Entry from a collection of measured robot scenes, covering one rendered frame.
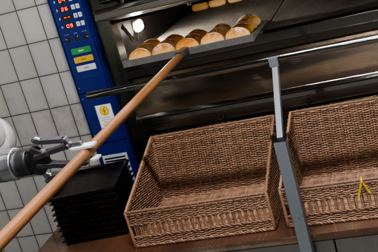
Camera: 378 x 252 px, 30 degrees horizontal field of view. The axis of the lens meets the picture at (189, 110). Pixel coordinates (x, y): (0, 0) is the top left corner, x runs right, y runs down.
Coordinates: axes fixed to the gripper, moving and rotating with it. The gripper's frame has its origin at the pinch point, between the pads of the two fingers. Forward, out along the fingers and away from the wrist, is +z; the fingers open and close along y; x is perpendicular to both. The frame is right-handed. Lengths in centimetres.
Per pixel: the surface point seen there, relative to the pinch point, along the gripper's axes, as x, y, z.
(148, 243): -60, 60, -20
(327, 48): -73, 3, 58
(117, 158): -107, 42, -44
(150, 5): -96, -21, -6
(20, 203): -110, 58, -102
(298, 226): -50, 55, 39
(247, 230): -61, 60, 19
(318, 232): -56, 61, 44
